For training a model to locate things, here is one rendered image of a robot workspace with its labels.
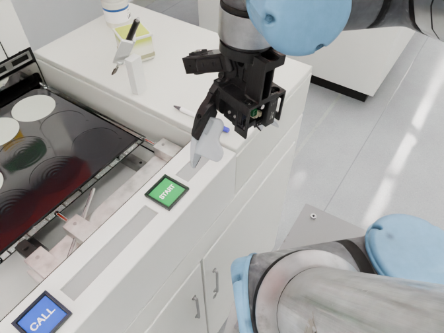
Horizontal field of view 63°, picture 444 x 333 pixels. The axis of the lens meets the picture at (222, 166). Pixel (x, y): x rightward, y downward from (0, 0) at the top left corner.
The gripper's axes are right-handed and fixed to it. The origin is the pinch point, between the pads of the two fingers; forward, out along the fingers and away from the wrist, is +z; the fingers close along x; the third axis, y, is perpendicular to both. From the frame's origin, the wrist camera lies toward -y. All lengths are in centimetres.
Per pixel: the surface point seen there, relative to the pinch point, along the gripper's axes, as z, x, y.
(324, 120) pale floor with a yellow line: 94, 134, -52
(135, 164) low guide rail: 18.7, -6.2, -22.1
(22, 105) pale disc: 15, -19, -52
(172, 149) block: 12.4, -0.4, -15.4
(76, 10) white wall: 78, 67, -235
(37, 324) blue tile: 9.1, -36.1, 3.9
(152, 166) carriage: 15.5, -5.1, -16.7
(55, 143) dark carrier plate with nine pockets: 14.7, -18.4, -34.4
